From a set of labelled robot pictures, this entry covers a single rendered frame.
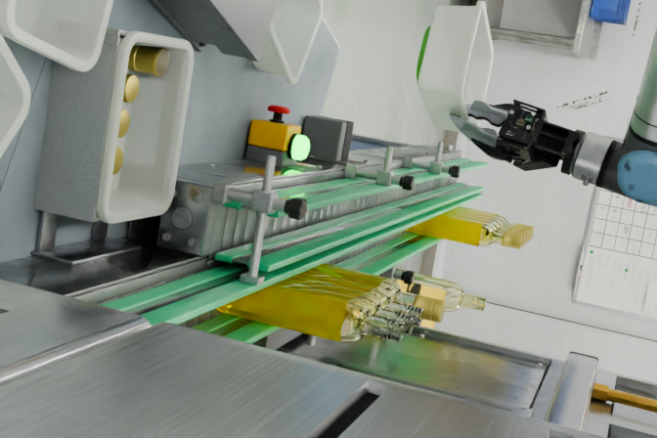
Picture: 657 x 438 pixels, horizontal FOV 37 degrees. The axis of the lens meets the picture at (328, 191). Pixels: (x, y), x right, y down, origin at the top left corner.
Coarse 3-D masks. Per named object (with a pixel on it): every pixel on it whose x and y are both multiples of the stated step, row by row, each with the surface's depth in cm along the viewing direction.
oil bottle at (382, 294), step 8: (304, 272) 149; (312, 272) 150; (320, 272) 151; (320, 280) 146; (328, 280) 146; (336, 280) 147; (344, 280) 148; (352, 280) 149; (360, 288) 144; (368, 288) 145; (376, 288) 146; (384, 288) 148; (376, 296) 144; (384, 296) 144; (384, 304) 144
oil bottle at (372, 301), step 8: (288, 280) 142; (296, 280) 143; (304, 280) 144; (312, 280) 145; (328, 288) 141; (336, 288) 142; (344, 288) 142; (352, 288) 143; (360, 296) 139; (368, 296) 140; (368, 304) 138; (376, 304) 140; (376, 312) 139
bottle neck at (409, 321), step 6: (378, 312) 139; (384, 312) 139; (390, 312) 139; (396, 312) 139; (390, 318) 139; (396, 318) 138; (402, 318) 138; (408, 318) 138; (414, 318) 139; (408, 324) 138; (408, 330) 138
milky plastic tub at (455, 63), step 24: (432, 24) 156; (456, 24) 154; (480, 24) 161; (432, 48) 154; (456, 48) 153; (480, 48) 170; (432, 72) 153; (456, 72) 152; (480, 72) 172; (432, 96) 156; (456, 96) 152; (480, 96) 171; (432, 120) 167
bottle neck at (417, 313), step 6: (390, 306) 145; (396, 306) 144; (402, 306) 144; (408, 306) 144; (414, 306) 145; (402, 312) 144; (408, 312) 144; (414, 312) 143; (420, 312) 143; (420, 318) 145; (414, 324) 144
